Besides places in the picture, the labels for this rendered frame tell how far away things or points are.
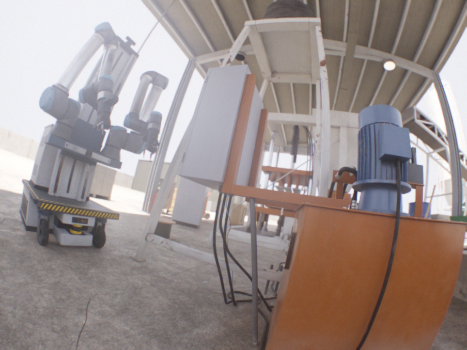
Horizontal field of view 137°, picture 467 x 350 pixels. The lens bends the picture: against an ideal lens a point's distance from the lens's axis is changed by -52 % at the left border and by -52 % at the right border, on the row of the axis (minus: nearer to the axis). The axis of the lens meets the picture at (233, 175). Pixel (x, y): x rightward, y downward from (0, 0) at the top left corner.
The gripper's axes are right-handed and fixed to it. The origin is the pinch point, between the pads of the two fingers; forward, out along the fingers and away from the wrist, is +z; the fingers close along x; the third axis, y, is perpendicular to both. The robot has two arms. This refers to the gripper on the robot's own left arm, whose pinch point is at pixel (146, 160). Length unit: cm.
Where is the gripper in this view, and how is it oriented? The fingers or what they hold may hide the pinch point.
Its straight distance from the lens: 121.4
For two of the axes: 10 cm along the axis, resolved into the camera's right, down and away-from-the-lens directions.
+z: 1.1, 8.8, -4.6
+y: 8.7, -3.0, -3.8
